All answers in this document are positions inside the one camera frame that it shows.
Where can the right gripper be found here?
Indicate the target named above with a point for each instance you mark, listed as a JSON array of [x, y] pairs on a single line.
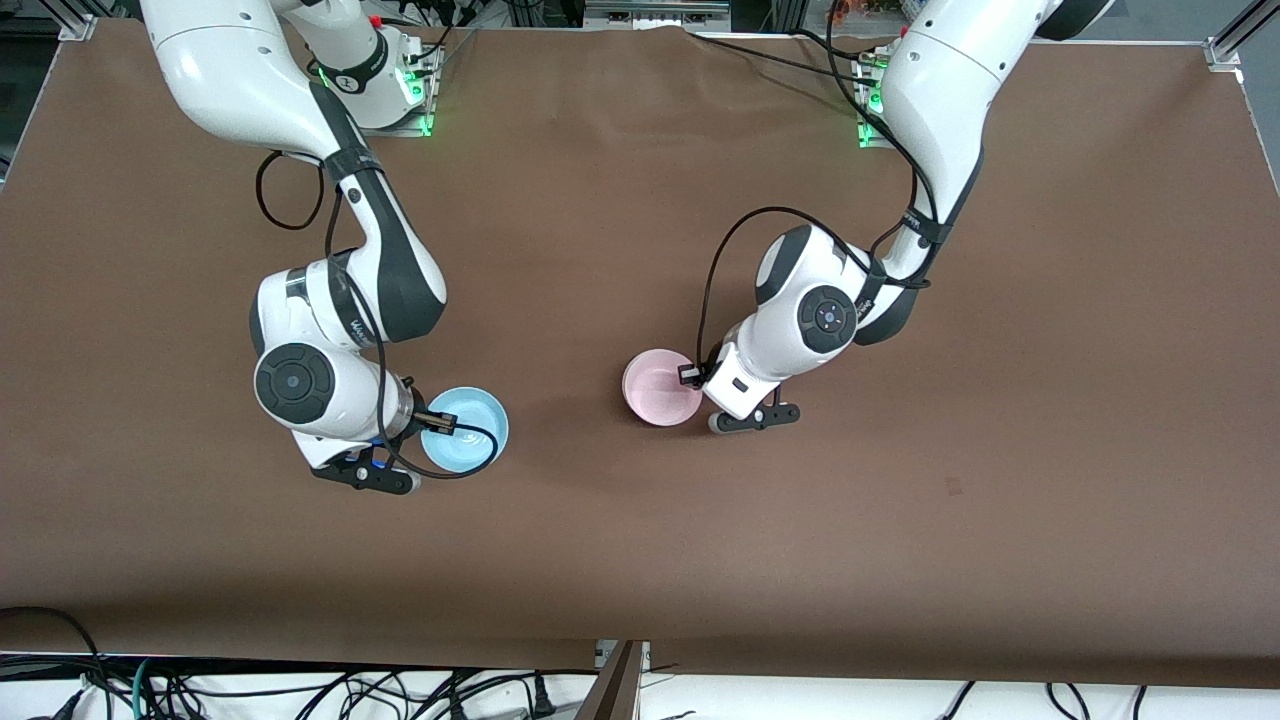
[[421, 417]]

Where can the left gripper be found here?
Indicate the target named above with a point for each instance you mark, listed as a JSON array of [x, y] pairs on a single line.
[[703, 373]]

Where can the light blue bowl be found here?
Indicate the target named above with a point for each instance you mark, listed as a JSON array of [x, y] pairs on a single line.
[[465, 440]]

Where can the pink bowl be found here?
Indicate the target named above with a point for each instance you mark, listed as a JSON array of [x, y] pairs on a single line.
[[655, 392]]

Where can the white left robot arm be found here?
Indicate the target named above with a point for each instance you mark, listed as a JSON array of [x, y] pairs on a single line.
[[940, 90]]

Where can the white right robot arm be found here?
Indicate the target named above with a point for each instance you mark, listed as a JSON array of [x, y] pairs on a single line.
[[230, 70]]

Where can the brown table cover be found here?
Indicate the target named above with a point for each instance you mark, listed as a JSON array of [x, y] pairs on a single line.
[[640, 560]]

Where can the black power plug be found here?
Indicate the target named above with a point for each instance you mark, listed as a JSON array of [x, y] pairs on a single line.
[[542, 695]]

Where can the brown wooden table leg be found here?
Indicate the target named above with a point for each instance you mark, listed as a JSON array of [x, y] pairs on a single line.
[[610, 685]]

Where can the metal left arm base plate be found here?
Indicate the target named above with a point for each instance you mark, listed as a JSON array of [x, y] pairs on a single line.
[[868, 110]]

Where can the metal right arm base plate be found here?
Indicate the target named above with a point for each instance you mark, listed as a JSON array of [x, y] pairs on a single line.
[[420, 90]]

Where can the aluminium frame corner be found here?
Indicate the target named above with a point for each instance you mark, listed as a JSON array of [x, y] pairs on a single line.
[[1225, 40], [78, 27]]

